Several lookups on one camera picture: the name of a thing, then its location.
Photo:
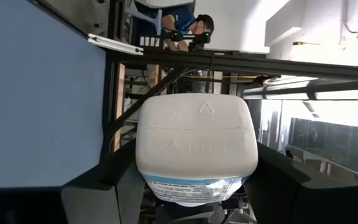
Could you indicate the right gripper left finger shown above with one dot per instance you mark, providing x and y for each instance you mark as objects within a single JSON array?
[{"x": 104, "y": 199}]

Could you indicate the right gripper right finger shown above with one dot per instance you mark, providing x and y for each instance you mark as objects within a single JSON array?
[{"x": 306, "y": 202}]

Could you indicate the large white medicine bottle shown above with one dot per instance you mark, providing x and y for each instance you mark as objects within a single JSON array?
[{"x": 194, "y": 140}]

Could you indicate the blue table mat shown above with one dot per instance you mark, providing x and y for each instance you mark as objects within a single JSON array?
[{"x": 42, "y": 93}]

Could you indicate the black device with green lights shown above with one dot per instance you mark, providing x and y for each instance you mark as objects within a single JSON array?
[{"x": 176, "y": 36}]

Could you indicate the person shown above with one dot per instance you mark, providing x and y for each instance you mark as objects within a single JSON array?
[{"x": 185, "y": 23}]

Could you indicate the black metal table frame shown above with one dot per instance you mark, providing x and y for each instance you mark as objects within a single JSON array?
[{"x": 259, "y": 63}]

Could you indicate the silver aluminium rail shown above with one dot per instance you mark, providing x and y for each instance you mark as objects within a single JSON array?
[{"x": 113, "y": 44}]

